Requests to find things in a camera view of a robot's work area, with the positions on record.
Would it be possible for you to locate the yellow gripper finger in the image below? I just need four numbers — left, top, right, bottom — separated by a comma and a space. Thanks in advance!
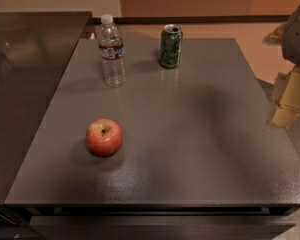
268, 65, 300, 128

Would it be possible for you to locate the red apple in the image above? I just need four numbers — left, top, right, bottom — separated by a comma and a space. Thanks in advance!
86, 119, 123, 157

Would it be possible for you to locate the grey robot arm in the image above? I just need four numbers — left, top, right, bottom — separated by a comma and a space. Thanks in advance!
268, 5, 300, 128

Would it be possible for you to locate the green soda can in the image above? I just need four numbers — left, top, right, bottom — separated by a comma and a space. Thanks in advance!
160, 24, 183, 69

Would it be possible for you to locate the clear plastic water bottle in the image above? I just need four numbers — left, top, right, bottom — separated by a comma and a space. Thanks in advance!
97, 14, 126, 88

